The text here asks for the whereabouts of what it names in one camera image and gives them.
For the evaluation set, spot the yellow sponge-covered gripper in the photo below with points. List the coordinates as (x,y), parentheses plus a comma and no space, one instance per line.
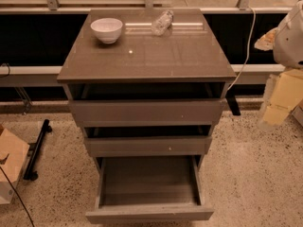
(290,44)

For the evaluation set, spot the grey bottom drawer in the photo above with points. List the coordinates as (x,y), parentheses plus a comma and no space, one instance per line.
(148,189)

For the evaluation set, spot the grey drawer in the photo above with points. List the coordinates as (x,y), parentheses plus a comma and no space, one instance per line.
(146,104)
(148,140)
(148,189)

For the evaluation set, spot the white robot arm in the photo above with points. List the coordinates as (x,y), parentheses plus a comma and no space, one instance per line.
(286,40)

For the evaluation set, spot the grey top drawer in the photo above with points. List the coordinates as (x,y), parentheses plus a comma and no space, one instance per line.
(146,104)

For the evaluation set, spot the grey drawer cabinet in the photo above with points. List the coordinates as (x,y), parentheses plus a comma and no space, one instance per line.
(187,52)

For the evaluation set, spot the grey middle drawer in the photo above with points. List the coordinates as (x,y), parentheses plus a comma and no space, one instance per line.
(148,140)

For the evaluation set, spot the cardboard box right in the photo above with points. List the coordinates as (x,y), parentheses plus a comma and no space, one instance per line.
(298,113)

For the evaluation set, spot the cardboard box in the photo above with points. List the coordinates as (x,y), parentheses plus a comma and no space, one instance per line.
(13,153)
(298,113)

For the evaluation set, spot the black cabinet rear leg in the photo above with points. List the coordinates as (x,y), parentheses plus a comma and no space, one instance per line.
(233,105)

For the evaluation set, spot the crumpled clear plastic bottle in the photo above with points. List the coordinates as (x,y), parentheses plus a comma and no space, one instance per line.
(162,23)

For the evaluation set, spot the white ceramic bowl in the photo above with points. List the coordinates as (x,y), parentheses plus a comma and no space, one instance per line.
(107,30)

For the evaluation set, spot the black stand foot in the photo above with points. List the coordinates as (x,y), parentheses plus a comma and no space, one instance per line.
(33,152)

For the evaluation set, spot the cardboard box left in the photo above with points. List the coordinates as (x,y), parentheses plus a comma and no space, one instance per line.
(13,153)

